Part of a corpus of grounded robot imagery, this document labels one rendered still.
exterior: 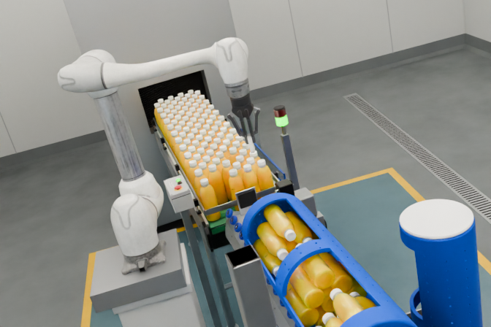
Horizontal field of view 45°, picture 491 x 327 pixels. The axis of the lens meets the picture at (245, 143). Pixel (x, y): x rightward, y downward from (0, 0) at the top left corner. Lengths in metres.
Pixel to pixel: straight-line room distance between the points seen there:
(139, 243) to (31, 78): 4.81
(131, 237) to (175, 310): 0.35
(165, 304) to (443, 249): 1.09
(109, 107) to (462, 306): 1.59
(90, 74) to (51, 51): 4.69
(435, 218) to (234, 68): 0.98
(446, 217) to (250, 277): 1.38
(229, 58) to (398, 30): 5.49
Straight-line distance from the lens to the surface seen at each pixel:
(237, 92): 2.19
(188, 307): 2.50
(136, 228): 2.39
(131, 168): 2.53
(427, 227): 2.41
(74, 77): 2.28
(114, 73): 2.25
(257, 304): 1.25
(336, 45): 7.28
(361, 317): 1.73
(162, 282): 2.39
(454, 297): 2.53
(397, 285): 3.82
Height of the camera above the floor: 2.36
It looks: 23 degrees down
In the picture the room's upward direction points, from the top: 13 degrees counter-clockwise
